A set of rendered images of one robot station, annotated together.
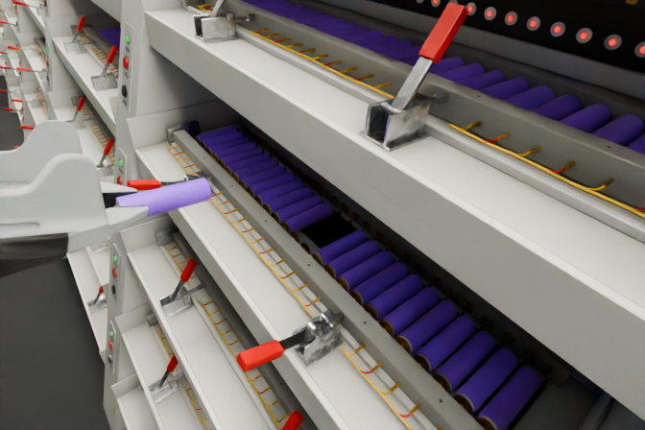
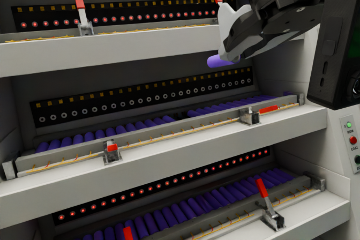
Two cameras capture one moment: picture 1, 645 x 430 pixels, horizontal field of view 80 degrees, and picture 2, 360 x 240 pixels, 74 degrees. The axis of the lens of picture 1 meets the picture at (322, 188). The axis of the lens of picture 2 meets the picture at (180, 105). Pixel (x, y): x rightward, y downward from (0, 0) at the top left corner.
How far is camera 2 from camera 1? 52 cm
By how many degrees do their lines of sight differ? 66
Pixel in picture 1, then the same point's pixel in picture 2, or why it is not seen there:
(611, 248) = not seen: hidden behind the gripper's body
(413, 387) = (271, 102)
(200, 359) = not seen: outside the picture
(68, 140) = (222, 17)
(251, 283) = (211, 135)
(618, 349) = not seen: hidden behind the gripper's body
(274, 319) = (235, 129)
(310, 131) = (209, 34)
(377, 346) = (256, 104)
